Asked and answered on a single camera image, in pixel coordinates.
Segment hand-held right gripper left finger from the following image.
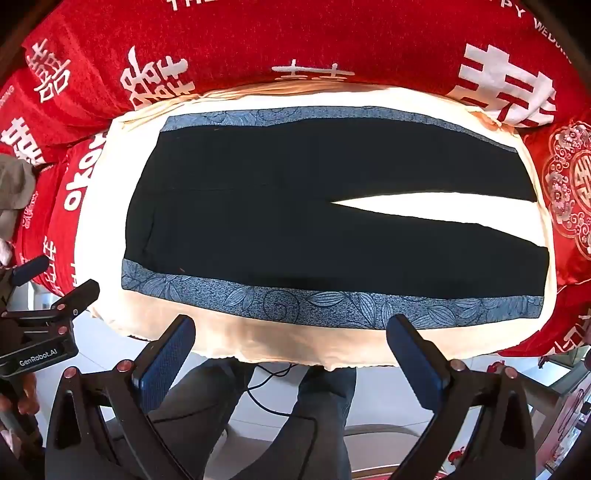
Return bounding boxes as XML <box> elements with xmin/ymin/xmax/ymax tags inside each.
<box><xmin>45</xmin><ymin>315</ymin><xmax>197</xmax><ymax>480</ymax></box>

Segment red embroidered pillow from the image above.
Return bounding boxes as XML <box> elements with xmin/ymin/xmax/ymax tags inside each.
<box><xmin>522</xmin><ymin>119</ymin><xmax>591</xmax><ymax>288</ymax></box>

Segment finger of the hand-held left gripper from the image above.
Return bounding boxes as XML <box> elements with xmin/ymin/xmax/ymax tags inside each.
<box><xmin>11</xmin><ymin>255</ymin><xmax>51</xmax><ymax>287</ymax></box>
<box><xmin>44</xmin><ymin>279</ymin><xmax>101</xmax><ymax>320</ymax></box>

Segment red printed blanket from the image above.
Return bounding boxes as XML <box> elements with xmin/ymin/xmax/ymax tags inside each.
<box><xmin>0</xmin><ymin>0</ymin><xmax>591</xmax><ymax>358</ymax></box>

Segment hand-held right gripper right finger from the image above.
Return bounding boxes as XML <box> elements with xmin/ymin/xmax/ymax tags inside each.
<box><xmin>385</xmin><ymin>315</ymin><xmax>541</xmax><ymax>480</ymax></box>

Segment grey metal table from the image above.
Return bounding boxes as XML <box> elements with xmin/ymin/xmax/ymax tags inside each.
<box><xmin>522</xmin><ymin>346</ymin><xmax>591</xmax><ymax>462</ymax></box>

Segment cream bed sheet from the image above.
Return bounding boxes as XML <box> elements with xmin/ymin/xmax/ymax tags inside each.
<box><xmin>85</xmin><ymin>85</ymin><xmax>557</xmax><ymax>371</ymax></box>

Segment person's left hand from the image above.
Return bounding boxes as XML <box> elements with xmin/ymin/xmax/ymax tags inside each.
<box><xmin>0</xmin><ymin>373</ymin><xmax>43</xmax><ymax>418</ymax></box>

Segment black cable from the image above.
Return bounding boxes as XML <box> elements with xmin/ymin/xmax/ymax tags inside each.
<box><xmin>244</xmin><ymin>362</ymin><xmax>320</xmax><ymax>426</ymax></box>

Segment black pants with blue trim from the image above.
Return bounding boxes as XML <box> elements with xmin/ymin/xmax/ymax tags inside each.
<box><xmin>121</xmin><ymin>107</ymin><xmax>551</xmax><ymax>331</ymax></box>

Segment person's right leg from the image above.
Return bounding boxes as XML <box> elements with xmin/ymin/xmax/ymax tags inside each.
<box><xmin>231</xmin><ymin>366</ymin><xmax>359</xmax><ymax>480</ymax></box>

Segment grey cloth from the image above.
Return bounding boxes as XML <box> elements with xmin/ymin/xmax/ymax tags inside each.
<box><xmin>0</xmin><ymin>154</ymin><xmax>38</xmax><ymax>241</ymax></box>

